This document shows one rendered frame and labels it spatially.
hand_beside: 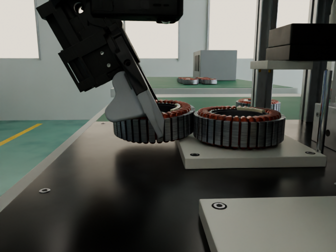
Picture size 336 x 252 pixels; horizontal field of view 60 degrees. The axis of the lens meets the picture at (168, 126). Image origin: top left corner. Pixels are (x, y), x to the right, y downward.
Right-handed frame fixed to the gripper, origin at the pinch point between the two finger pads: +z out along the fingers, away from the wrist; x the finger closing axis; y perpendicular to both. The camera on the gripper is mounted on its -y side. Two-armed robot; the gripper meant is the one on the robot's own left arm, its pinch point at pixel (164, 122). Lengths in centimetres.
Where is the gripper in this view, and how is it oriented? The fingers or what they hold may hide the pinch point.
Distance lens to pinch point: 40.2
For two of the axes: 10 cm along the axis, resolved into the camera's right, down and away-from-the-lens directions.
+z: 4.5, 8.7, 2.2
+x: 0.6, 2.1, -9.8
